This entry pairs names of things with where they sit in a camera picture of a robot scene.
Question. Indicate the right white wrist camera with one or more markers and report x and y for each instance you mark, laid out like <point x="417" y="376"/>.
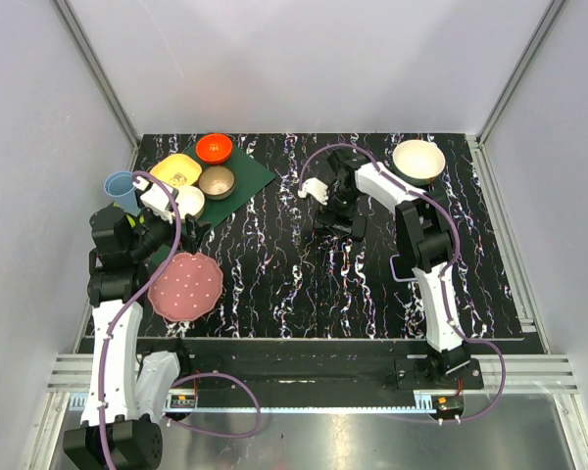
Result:
<point x="314" y="188"/>

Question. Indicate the right aluminium frame post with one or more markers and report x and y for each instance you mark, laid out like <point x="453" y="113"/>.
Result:
<point x="530" y="52"/>

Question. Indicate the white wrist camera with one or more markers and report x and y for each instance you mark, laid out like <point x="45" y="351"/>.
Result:
<point x="152" y="197"/>
<point x="314" y="188"/>

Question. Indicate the bronze metal bowl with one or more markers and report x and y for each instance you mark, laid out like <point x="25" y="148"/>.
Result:
<point x="217" y="182"/>

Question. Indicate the small white bowl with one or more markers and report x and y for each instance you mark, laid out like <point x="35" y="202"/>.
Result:
<point x="190" y="200"/>

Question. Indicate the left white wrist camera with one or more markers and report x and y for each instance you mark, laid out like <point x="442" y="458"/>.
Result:
<point x="152" y="197"/>

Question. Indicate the red bowl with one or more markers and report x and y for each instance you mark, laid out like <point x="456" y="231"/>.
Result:
<point x="214" y="149"/>

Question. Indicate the lime green plate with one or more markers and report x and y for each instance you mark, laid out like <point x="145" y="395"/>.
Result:
<point x="116" y="213"/>

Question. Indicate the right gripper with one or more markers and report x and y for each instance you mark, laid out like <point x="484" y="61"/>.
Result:
<point x="331" y="190"/>

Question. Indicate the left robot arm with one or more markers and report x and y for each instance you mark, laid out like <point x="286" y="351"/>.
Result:
<point x="120" y="424"/>

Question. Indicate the phone in lilac case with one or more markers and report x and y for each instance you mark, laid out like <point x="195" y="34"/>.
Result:
<point x="401" y="271"/>

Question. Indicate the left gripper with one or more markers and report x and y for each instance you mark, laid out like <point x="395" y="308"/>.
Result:
<point x="187" y="230"/>

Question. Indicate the left aluminium frame post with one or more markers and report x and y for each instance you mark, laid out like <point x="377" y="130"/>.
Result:
<point x="82" y="44"/>

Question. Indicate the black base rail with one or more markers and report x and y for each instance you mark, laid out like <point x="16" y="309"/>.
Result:
<point x="312" y="376"/>

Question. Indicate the aluminium frame post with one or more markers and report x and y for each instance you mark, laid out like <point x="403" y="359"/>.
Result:
<point x="530" y="52"/>
<point x="82" y="44"/>

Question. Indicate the blue cup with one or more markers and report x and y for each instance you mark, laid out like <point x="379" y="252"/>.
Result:
<point x="119" y="186"/>

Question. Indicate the black phone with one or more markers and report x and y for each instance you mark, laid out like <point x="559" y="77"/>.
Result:
<point x="353" y="228"/>

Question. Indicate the dark green mat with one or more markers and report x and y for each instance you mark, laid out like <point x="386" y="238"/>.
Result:
<point x="251" y="178"/>

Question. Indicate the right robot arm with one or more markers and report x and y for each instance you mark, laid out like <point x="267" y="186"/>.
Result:
<point x="426" y="239"/>

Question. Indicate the pink dotted plate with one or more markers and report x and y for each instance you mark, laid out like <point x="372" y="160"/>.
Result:
<point x="189" y="288"/>

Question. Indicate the large white bowl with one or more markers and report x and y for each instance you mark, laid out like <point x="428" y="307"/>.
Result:
<point x="418" y="162"/>

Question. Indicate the yellow square plate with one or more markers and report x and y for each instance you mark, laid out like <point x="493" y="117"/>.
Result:
<point x="177" y="170"/>

